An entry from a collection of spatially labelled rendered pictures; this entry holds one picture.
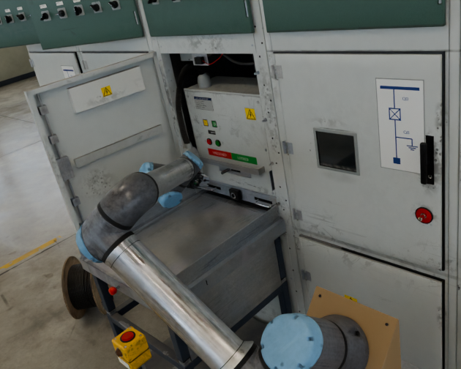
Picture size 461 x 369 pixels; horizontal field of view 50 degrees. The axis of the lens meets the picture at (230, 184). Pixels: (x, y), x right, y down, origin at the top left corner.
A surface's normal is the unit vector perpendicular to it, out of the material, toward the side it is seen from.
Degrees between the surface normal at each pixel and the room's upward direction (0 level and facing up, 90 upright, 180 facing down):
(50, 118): 90
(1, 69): 90
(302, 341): 43
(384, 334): 47
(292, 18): 90
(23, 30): 90
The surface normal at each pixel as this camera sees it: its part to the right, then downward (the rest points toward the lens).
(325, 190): -0.69, 0.42
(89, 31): -0.40, 0.46
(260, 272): 0.70, 0.18
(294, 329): -0.58, -0.36
